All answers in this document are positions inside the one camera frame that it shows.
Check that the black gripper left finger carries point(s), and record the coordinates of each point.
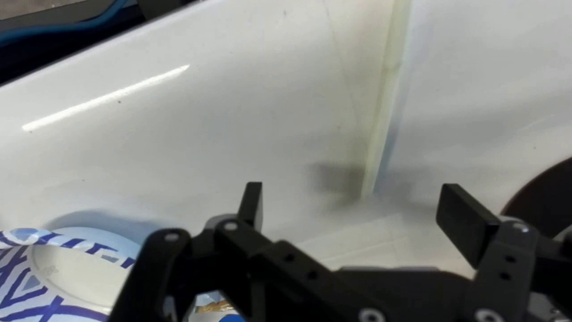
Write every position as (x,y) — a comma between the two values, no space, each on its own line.
(197,275)

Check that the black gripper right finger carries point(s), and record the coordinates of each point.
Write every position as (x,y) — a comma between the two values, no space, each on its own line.
(518,275)

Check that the blue white patterned bowl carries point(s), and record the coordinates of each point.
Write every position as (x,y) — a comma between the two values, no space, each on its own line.
(23,280)

